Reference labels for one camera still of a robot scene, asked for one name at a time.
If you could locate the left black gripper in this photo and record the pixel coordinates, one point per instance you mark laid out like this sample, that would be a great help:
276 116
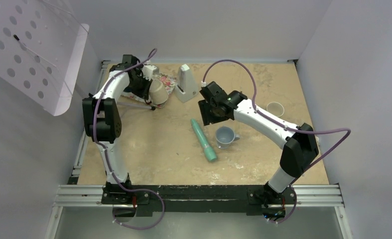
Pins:
143 93

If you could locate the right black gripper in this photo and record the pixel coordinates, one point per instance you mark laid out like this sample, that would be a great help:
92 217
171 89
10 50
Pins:
207 118

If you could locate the beige mug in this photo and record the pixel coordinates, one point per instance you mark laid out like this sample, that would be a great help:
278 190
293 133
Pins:
158 93

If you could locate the white upside-down mug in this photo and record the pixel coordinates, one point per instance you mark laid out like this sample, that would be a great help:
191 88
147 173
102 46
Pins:
225 136

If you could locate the light green mug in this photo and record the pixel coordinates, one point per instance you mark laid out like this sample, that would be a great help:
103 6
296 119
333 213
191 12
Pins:
275 108

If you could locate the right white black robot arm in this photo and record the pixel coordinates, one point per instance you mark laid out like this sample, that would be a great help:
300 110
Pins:
298 145

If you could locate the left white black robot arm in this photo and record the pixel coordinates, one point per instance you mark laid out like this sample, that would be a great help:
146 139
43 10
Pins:
102 120

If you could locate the floral tray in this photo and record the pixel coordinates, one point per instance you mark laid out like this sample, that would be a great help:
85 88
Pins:
169 82

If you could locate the white wedge-shaped device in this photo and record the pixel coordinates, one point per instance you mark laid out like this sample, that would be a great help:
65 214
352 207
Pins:
186 87

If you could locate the teal cylindrical tube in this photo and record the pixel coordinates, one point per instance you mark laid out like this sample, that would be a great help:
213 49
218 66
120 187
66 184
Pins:
209 152

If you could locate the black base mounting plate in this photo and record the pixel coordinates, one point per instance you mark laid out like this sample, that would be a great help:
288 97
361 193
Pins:
252 200

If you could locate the white perforated panel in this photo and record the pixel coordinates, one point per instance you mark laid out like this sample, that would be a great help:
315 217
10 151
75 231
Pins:
41 48

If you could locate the aluminium frame rail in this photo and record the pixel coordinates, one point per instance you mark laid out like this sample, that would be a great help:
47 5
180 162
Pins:
91 196

